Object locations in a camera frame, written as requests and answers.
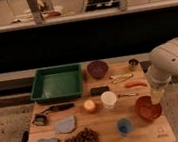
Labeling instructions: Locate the light grey cloth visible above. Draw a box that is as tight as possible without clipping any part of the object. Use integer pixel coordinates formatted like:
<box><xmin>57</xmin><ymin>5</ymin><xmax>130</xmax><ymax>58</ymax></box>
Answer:
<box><xmin>54</xmin><ymin>116</ymin><xmax>76</xmax><ymax>134</ymax></box>

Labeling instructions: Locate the blue plastic cup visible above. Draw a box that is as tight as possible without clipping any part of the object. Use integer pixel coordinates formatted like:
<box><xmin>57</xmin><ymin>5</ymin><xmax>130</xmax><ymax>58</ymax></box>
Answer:
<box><xmin>116</xmin><ymin>118</ymin><xmax>133</xmax><ymax>136</ymax></box>

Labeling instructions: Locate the metal spoon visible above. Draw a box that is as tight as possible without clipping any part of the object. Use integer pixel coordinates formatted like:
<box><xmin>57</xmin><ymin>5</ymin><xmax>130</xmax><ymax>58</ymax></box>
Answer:
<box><xmin>117</xmin><ymin>92</ymin><xmax>139</xmax><ymax>98</ymax></box>

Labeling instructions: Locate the black rectangular block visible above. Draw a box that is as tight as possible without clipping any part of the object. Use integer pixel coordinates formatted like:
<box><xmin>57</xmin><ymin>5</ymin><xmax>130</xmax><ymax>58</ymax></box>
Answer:
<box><xmin>91</xmin><ymin>86</ymin><xmax>110</xmax><ymax>96</ymax></box>

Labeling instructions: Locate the small black clip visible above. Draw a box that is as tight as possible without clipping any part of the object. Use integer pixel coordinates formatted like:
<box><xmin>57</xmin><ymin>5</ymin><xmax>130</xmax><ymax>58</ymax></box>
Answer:
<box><xmin>33</xmin><ymin>114</ymin><xmax>48</xmax><ymax>126</ymax></box>

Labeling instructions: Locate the orange carrot toy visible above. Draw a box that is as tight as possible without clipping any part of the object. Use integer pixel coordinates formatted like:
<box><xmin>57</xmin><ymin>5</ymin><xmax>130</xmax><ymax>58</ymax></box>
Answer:
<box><xmin>124</xmin><ymin>81</ymin><xmax>147</xmax><ymax>88</ymax></box>

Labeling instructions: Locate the white paper cup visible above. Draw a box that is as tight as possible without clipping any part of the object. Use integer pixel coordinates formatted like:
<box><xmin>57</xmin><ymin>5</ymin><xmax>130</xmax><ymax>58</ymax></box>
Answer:
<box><xmin>100</xmin><ymin>91</ymin><xmax>117</xmax><ymax>110</ymax></box>

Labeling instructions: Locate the orange round fruit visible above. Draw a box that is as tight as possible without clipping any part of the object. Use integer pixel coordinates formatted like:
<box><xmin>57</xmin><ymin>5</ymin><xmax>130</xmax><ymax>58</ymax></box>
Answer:
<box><xmin>83</xmin><ymin>100</ymin><xmax>97</xmax><ymax>113</ymax></box>

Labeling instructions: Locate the dark grape bunch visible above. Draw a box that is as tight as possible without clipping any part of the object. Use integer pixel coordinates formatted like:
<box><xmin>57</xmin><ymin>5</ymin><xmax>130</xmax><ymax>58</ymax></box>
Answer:
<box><xmin>64</xmin><ymin>127</ymin><xmax>100</xmax><ymax>142</ymax></box>

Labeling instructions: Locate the small metal cup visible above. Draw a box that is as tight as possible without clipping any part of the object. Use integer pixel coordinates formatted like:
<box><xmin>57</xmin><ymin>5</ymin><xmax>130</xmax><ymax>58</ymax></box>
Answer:
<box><xmin>128</xmin><ymin>58</ymin><xmax>139</xmax><ymax>72</ymax></box>

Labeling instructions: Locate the green plastic tray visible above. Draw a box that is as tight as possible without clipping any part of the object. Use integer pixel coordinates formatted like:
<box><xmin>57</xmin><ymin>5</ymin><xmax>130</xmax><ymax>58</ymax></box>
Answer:
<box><xmin>31</xmin><ymin>64</ymin><xmax>83</xmax><ymax>103</ymax></box>

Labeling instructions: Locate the wooden board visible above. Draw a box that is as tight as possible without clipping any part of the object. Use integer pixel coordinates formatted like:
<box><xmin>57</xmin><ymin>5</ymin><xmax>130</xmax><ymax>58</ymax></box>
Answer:
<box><xmin>28</xmin><ymin>63</ymin><xmax>176</xmax><ymax>142</ymax></box>

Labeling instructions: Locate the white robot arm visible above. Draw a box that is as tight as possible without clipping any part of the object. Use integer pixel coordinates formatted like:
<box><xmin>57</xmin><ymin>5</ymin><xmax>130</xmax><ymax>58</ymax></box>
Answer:
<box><xmin>146</xmin><ymin>37</ymin><xmax>178</xmax><ymax>105</ymax></box>

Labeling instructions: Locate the red heart-shaped bowl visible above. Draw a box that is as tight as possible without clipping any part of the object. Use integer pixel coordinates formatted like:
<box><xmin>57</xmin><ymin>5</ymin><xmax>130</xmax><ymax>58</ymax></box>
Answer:
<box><xmin>134</xmin><ymin>95</ymin><xmax>162</xmax><ymax>122</ymax></box>

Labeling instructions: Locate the black handled knife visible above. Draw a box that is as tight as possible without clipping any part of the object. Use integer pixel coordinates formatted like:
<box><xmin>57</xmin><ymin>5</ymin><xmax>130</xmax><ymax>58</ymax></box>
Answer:
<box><xmin>41</xmin><ymin>103</ymin><xmax>75</xmax><ymax>113</ymax></box>

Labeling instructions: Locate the purple bowl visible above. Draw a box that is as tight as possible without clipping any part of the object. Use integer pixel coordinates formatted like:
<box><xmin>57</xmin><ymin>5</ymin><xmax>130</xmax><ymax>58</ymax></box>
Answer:
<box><xmin>87</xmin><ymin>60</ymin><xmax>109</xmax><ymax>79</ymax></box>

